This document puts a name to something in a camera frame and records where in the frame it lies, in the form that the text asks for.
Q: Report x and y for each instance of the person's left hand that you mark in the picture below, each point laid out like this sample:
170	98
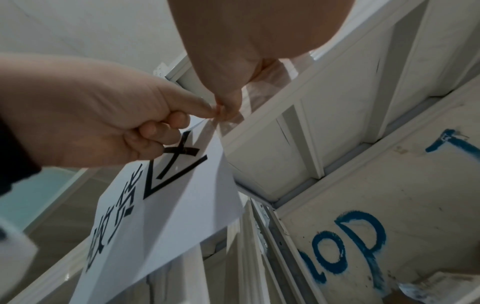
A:
82	112

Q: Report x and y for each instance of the person's right hand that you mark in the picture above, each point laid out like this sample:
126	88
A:
247	32

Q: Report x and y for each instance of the clear adhesive tape strip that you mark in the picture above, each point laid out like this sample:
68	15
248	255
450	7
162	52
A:
258	89

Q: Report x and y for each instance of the white paper sign black print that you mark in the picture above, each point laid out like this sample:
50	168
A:
168	213

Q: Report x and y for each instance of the light blue panel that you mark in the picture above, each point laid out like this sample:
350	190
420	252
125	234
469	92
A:
33	196

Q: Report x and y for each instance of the white wrist-worn device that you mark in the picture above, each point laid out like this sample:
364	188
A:
15	255

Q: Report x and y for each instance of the wooden board with blue writing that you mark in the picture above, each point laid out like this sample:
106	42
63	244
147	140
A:
412	193

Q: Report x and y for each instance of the clear plastic packet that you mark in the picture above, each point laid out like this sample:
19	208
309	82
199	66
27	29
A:
438	286

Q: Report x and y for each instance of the white panelled door frame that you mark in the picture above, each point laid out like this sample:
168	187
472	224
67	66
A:
337	104

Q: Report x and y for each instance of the grey metal rail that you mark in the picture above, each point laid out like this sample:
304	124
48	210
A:
275	249

